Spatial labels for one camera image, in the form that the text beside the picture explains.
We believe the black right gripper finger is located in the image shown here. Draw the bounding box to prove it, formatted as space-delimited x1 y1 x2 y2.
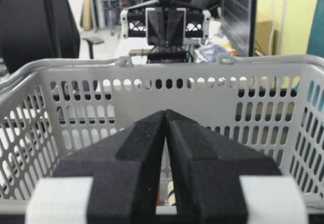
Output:
24 109 167 224
165 109 310 224

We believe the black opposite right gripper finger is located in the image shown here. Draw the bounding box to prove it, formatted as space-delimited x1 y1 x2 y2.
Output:
166 9 184 45
147 8 167 44

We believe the white black opposite gripper body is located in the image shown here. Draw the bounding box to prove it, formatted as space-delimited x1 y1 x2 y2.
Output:
120 7 211 45

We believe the striped item in basket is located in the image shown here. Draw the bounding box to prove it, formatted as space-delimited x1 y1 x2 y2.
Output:
167 180 176 206

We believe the grey plastic shopping basket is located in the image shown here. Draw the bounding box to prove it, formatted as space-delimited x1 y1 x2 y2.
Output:
0 53 324 209

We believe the black monitor screen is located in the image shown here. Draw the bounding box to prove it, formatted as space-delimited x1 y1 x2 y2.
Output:
221 0 257 57

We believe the cardboard box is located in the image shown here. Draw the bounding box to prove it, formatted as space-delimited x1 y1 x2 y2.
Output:
255 12 273 56

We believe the black office chair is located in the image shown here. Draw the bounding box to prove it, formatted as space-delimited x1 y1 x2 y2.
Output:
0 0 105 75

